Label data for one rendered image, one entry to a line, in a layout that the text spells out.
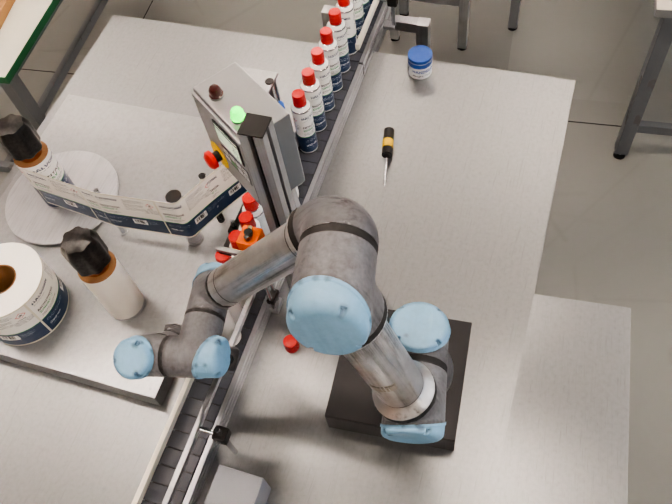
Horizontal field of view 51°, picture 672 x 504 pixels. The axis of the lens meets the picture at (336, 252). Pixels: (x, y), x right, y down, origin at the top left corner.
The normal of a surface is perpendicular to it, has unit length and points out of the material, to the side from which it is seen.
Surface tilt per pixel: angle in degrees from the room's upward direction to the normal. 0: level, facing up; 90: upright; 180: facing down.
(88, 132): 0
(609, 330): 0
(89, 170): 0
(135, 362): 30
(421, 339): 10
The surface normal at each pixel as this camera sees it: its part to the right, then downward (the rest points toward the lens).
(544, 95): -0.11, -0.51
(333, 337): -0.17, 0.76
